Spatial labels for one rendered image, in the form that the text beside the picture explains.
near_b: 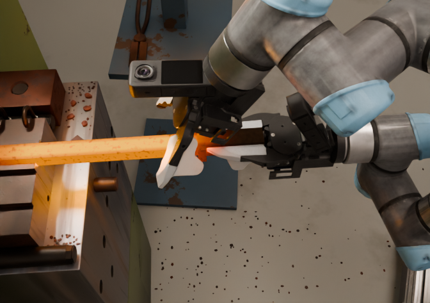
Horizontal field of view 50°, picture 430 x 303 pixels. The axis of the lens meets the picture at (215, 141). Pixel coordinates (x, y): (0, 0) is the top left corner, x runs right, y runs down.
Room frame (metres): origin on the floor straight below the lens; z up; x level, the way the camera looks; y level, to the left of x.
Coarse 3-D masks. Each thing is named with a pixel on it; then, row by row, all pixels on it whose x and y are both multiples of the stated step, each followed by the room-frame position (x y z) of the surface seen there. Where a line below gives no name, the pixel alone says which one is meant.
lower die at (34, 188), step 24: (0, 120) 0.45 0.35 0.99; (0, 144) 0.40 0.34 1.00; (0, 168) 0.35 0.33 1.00; (24, 168) 0.35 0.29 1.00; (48, 168) 0.38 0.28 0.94; (0, 192) 0.32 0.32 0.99; (24, 192) 0.32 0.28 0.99; (48, 192) 0.35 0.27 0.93; (0, 216) 0.28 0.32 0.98; (24, 216) 0.28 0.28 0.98; (0, 240) 0.25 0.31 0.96; (24, 240) 0.25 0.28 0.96
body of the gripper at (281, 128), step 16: (272, 128) 0.42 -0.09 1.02; (288, 128) 0.42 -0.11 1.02; (272, 144) 0.39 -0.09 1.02; (288, 144) 0.39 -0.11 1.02; (304, 144) 0.39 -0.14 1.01; (336, 144) 0.39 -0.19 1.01; (288, 160) 0.37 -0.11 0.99; (304, 160) 0.37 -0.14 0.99; (320, 160) 0.39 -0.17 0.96; (336, 160) 0.38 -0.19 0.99; (272, 176) 0.37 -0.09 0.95; (288, 176) 0.37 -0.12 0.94
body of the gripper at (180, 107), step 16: (208, 64) 0.39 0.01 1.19; (224, 96) 0.39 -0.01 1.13; (240, 96) 0.37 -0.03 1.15; (256, 96) 0.38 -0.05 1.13; (176, 112) 0.39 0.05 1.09; (192, 112) 0.37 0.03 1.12; (208, 112) 0.37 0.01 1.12; (224, 112) 0.38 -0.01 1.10; (240, 112) 0.38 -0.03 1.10; (208, 128) 0.37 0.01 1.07; (224, 128) 0.37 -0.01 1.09; (240, 128) 0.37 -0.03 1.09; (224, 144) 0.37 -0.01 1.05
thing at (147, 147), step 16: (256, 128) 0.41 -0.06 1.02; (16, 144) 0.39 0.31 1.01; (32, 144) 0.39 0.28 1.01; (48, 144) 0.39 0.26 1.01; (64, 144) 0.39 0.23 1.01; (80, 144) 0.39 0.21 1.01; (96, 144) 0.39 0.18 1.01; (112, 144) 0.39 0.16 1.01; (128, 144) 0.39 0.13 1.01; (144, 144) 0.39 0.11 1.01; (160, 144) 0.39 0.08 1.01; (208, 144) 0.39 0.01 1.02; (240, 144) 0.39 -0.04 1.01; (256, 144) 0.39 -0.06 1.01; (0, 160) 0.36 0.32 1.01; (16, 160) 0.36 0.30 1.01; (32, 160) 0.36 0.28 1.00; (48, 160) 0.37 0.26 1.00; (64, 160) 0.37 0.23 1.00; (80, 160) 0.37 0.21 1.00; (96, 160) 0.37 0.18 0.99; (112, 160) 0.37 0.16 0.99
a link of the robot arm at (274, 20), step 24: (264, 0) 0.38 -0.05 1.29; (288, 0) 0.37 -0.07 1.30; (312, 0) 0.37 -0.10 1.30; (240, 24) 0.39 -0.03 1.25; (264, 24) 0.37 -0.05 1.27; (288, 24) 0.36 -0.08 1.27; (312, 24) 0.36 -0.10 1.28; (240, 48) 0.37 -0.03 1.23; (264, 48) 0.36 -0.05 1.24; (288, 48) 0.35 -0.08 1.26
